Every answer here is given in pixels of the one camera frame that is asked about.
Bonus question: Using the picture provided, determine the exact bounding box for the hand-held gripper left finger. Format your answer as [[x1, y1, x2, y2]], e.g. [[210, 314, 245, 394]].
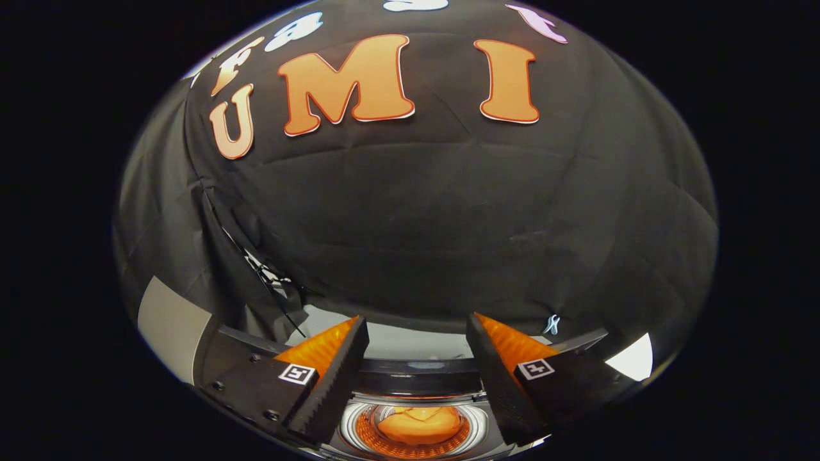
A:
[[201, 315, 371, 448]]

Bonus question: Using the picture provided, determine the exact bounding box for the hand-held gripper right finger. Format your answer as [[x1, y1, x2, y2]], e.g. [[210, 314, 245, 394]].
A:
[[466, 312, 641, 448]]

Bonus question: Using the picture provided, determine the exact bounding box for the grey washing machine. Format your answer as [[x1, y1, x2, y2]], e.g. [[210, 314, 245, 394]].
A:
[[320, 391, 552, 461]]

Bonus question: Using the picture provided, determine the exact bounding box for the yellow polo shirt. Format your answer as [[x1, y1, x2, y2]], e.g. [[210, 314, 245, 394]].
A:
[[377, 405, 462, 446]]

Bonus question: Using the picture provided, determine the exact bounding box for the black backdrop cloth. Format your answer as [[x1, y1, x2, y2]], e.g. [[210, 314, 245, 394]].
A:
[[114, 0, 719, 359]]

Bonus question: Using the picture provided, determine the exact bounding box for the grey board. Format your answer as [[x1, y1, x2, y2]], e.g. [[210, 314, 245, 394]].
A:
[[137, 275, 213, 386]]

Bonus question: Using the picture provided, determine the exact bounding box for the thin black cable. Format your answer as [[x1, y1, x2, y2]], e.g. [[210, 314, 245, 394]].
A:
[[204, 191, 307, 339]]

